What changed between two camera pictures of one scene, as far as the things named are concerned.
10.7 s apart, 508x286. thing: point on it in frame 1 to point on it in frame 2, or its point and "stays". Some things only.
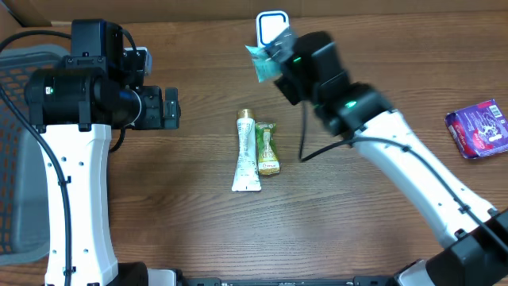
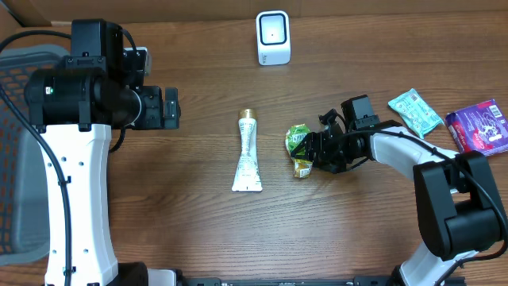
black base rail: [193, 280] stays
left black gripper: [155, 120] stays
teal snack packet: [266, 71] to [416, 113]
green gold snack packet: [267, 152] to [302, 166]
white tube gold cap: [246, 178] stays
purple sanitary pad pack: [479, 130] stays
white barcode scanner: [268, 23] stays
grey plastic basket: [25, 237] stays
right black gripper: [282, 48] to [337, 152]
